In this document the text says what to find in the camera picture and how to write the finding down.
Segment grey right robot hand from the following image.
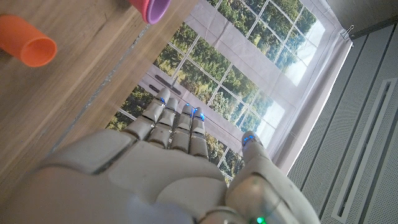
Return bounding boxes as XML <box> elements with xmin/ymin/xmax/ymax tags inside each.
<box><xmin>0</xmin><ymin>88</ymin><xmax>321</xmax><ymax>224</ymax></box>

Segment pink toy cup purple inside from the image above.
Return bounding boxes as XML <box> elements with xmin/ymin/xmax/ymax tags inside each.
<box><xmin>129</xmin><ymin>0</ymin><xmax>172</xmax><ymax>25</ymax></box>

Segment small orange toy cup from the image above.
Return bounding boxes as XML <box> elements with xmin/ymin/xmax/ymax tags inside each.
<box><xmin>0</xmin><ymin>14</ymin><xmax>58</xmax><ymax>68</ymax></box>

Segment metal binder clip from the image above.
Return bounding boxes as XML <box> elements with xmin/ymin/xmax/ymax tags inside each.
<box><xmin>340</xmin><ymin>24</ymin><xmax>355</xmax><ymax>40</ymax></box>

